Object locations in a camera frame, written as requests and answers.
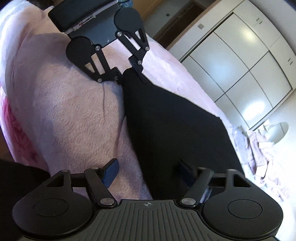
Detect black trousers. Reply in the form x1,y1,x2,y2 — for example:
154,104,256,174
121,68,242,200

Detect lilac pillow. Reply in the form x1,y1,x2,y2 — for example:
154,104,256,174
231,128,290,188

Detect wooden door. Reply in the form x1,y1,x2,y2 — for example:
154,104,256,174
133,0,214,48

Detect round mirror shelf unit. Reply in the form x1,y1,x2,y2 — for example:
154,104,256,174
264,122,289,145

